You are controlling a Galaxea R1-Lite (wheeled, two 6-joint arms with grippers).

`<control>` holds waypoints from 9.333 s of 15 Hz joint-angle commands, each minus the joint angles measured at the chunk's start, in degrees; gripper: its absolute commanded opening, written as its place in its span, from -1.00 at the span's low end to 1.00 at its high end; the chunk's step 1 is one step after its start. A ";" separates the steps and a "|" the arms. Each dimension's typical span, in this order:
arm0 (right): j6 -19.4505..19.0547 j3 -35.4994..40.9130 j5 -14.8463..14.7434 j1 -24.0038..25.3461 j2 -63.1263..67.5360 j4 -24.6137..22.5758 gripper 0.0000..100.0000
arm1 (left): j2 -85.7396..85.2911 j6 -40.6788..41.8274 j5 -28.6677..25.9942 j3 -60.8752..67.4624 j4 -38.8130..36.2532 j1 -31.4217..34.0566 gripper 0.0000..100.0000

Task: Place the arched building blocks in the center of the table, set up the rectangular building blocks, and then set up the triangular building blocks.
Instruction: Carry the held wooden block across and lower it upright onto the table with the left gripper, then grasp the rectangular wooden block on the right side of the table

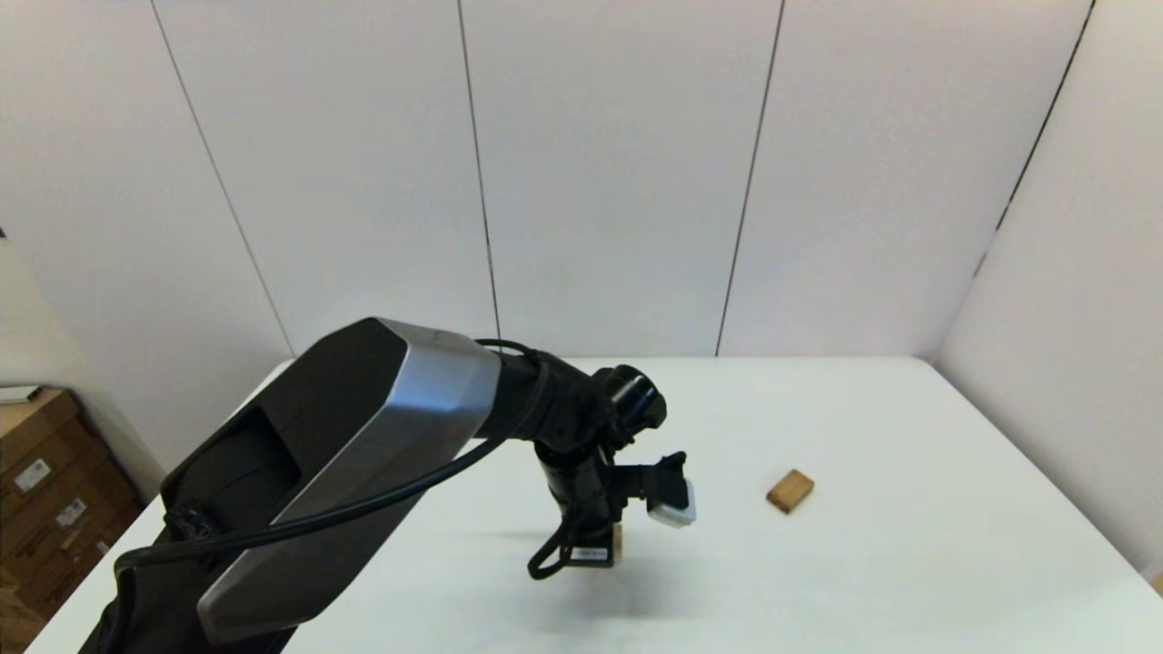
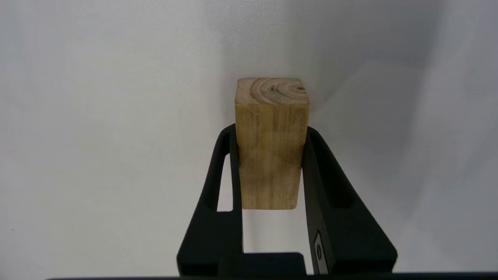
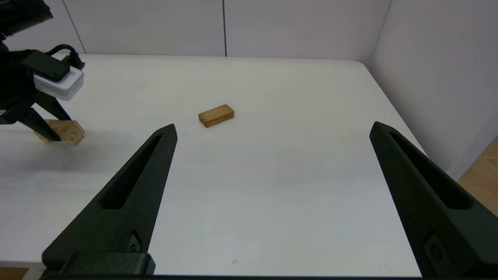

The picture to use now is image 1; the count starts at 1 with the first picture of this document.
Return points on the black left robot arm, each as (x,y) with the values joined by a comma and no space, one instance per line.
(273,436)

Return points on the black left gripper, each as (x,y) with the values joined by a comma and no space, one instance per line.
(586,500)

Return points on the rectangular wooden building block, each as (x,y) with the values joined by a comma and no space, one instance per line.
(790,491)

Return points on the flat white item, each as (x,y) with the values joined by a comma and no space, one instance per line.
(18,394)

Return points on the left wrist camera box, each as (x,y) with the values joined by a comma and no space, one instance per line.
(674,510)

